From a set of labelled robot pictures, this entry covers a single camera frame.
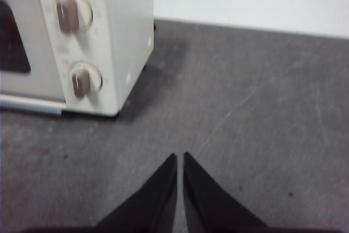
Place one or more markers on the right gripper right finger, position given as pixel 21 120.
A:
pixel 207 205

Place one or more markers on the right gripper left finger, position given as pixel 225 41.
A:
pixel 152 205

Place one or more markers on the cream Toshiba toaster oven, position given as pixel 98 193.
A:
pixel 122 39

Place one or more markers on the small cream timer knob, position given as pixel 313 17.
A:
pixel 83 80

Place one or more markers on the metal crumb tray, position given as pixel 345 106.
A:
pixel 27 104

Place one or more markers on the large cream temperature knob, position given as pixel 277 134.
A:
pixel 71 12

